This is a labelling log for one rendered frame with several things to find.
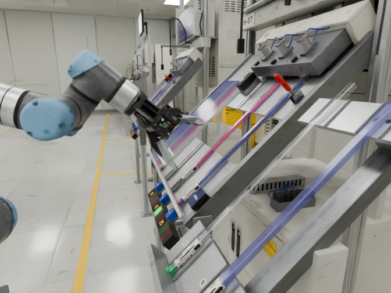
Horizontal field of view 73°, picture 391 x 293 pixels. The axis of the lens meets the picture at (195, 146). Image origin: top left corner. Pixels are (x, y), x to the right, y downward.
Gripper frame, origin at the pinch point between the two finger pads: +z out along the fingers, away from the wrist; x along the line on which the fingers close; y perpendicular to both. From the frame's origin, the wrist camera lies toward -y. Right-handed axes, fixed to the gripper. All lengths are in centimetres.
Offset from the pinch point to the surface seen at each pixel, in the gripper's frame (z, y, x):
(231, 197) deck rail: 13.4, 10.0, -6.7
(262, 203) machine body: 41.2, -11.3, 1.6
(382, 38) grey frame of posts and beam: 19, 28, 46
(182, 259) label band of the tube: 1.7, 22.7, -23.8
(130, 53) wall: -38, -810, 332
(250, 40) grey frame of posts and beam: 14, -41, 72
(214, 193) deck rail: 8.7, 9.6, -8.3
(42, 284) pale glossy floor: 6, -96, -87
